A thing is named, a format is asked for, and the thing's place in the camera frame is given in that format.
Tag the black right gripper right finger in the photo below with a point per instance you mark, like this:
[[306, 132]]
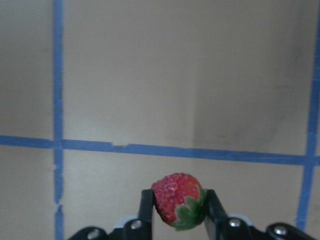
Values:
[[215, 216]]

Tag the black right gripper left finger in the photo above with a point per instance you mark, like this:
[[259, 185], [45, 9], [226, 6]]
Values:
[[145, 214]]

